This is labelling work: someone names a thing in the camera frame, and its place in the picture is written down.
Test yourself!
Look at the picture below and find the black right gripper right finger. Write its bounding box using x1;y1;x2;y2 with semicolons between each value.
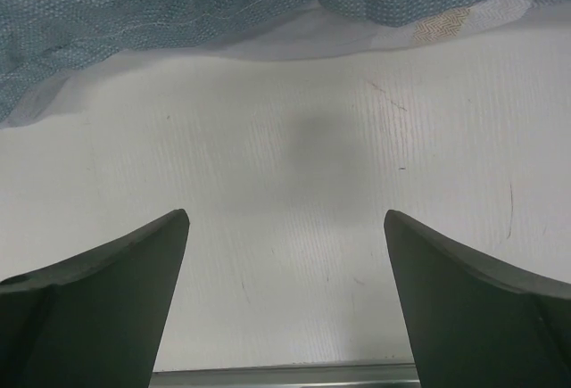
384;211;570;387

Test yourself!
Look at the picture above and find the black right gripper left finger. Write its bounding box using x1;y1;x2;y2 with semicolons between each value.
1;210;189;387

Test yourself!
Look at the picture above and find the aluminium front rail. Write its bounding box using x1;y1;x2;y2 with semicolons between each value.
150;364;420;388

